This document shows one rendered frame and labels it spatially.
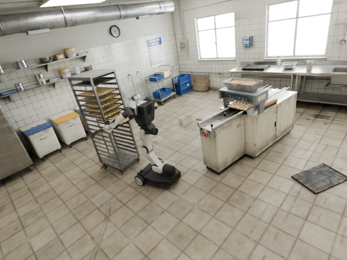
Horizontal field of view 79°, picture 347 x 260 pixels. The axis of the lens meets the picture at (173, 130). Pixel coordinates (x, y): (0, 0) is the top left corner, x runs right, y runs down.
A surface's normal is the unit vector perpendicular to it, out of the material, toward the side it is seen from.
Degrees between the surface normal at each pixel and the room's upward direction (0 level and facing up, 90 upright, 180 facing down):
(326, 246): 0
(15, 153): 90
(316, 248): 0
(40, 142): 91
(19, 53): 90
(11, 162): 90
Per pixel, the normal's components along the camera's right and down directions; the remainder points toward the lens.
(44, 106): 0.71, 0.21
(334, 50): -0.68, 0.43
